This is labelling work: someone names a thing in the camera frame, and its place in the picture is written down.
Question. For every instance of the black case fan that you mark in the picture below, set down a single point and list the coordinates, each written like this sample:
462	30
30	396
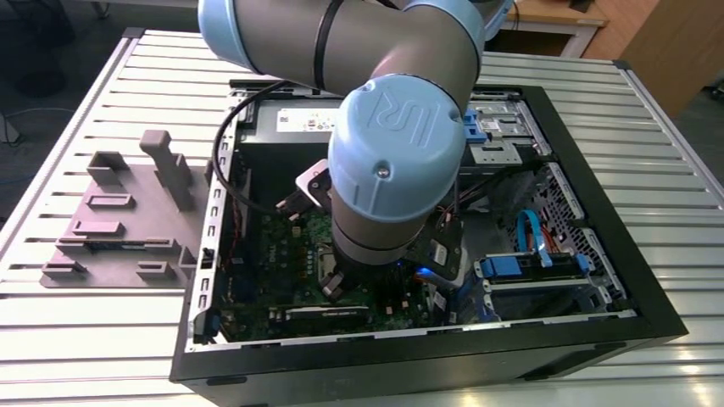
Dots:
240	237

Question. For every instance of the RAM stick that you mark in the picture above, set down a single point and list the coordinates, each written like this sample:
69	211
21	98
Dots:
113	245

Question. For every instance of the blue plastic drive latch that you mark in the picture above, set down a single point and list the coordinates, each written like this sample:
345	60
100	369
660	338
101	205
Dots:
473	127

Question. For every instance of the grey metal drive cage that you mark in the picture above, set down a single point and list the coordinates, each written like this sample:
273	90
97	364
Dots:
502	144

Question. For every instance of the black office chair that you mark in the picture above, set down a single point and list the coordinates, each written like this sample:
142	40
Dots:
38	72

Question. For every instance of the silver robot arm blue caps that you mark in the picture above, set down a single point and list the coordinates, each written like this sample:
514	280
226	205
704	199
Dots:
389	127

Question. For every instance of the black graphics card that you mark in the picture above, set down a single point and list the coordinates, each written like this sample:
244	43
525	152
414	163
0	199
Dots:
325	316

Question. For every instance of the grey metal disk bay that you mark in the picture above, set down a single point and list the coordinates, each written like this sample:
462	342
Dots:
537	287

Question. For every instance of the grey parts rack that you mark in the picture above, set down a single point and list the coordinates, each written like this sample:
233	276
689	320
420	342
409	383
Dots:
129	203

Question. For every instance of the hard disk in blue carrier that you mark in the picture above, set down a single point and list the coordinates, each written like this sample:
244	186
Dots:
502	265

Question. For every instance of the wooden cabinet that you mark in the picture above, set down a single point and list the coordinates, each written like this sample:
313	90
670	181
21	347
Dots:
666	51

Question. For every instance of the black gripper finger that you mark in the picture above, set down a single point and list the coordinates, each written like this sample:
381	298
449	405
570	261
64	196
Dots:
333	287

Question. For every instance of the green Dell motherboard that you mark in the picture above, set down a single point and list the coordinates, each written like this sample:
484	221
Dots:
270	271

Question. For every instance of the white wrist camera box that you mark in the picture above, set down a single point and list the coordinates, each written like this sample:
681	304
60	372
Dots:
308	180
444	254

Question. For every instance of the black PC case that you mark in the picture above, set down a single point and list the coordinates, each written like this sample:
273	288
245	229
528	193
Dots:
396	373

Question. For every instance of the wooden desk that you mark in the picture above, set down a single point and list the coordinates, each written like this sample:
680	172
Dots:
553	17

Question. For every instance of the grey power supply unit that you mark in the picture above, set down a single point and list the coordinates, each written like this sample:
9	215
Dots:
282	127

